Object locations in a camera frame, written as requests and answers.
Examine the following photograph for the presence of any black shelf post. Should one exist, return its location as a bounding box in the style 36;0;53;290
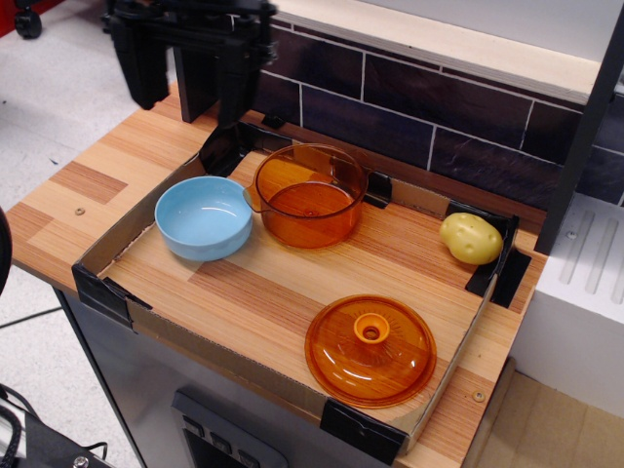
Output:
174;47;218;123

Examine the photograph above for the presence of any light blue bowl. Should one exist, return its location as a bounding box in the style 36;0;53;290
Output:
154;175;253;262

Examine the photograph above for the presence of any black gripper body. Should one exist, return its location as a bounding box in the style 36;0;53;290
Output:
109;1;277;63

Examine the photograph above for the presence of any cardboard fence with black tape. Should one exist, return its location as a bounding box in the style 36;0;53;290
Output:
69;150;545;467

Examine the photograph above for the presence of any orange transparent pot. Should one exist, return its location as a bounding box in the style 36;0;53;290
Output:
243;143;371;249

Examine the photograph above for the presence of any yellow toy potato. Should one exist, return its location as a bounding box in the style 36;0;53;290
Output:
440;213;503;265

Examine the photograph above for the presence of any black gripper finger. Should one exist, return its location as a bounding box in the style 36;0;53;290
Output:
215;46;264;128
110;21;170;110

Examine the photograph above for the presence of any dark right shelf post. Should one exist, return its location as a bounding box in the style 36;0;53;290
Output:
534;10;623;255

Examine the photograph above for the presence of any orange transparent pot lid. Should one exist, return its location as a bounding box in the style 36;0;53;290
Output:
304;294;437;409

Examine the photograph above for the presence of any toy oven control panel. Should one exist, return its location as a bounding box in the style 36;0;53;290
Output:
171;391;289;468

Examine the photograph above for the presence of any black caster wheel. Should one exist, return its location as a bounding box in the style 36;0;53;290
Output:
14;10;43;40

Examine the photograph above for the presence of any white toy sink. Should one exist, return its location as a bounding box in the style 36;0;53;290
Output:
511;194;623;416

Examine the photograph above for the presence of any black cable bundle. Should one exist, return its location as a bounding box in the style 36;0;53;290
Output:
0;382;109;468

